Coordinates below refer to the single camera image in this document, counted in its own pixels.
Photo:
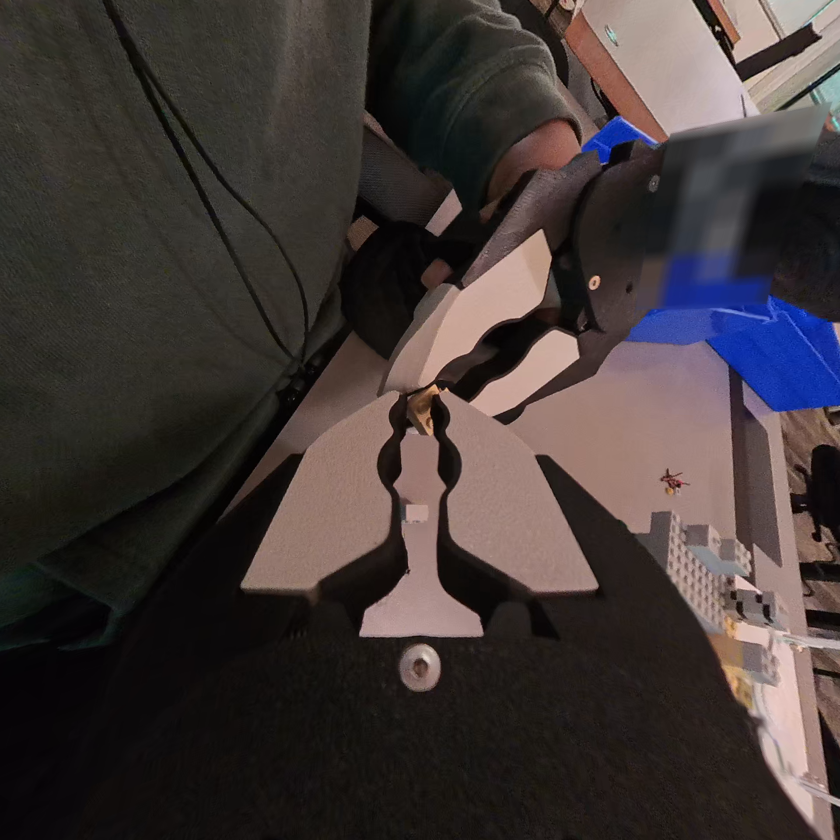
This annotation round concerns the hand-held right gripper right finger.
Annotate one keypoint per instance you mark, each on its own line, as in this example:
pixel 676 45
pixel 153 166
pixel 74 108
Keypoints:
pixel 518 525

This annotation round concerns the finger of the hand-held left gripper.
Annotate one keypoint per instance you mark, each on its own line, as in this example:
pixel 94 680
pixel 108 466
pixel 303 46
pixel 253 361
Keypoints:
pixel 538 367
pixel 472 308

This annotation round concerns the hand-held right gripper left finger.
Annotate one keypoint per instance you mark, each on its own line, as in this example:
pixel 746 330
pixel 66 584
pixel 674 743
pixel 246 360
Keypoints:
pixel 321 525

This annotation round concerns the blue plastic bin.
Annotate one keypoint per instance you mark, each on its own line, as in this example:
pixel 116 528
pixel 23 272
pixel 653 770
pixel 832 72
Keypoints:
pixel 787 367
pixel 617 134

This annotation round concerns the light grey toy brick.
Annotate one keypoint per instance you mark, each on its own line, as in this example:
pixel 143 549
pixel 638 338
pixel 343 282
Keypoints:
pixel 417 513

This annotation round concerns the small tan toy brick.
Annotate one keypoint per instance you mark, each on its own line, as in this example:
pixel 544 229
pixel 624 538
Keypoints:
pixel 420 410

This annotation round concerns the toy brick building model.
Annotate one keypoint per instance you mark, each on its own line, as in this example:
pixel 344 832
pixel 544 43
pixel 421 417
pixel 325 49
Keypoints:
pixel 702 571

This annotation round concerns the person's left forearm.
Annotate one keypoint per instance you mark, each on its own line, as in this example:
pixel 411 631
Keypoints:
pixel 453 79

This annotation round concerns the grey desk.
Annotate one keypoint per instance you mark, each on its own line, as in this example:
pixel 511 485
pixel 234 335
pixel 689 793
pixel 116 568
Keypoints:
pixel 656 426

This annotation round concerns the person's left hand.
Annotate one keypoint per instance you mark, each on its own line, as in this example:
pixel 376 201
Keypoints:
pixel 531 151

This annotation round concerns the black wrist rest pad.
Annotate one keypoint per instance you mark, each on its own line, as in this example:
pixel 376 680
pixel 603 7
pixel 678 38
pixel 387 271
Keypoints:
pixel 380 295

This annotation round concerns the grey mesh chair seat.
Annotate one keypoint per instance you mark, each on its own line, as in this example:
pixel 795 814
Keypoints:
pixel 394 177

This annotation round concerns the black office chair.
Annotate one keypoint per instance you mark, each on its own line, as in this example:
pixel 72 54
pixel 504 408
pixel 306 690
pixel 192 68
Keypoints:
pixel 820 492

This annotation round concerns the white flat board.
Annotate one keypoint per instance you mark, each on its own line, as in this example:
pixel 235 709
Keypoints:
pixel 787 728

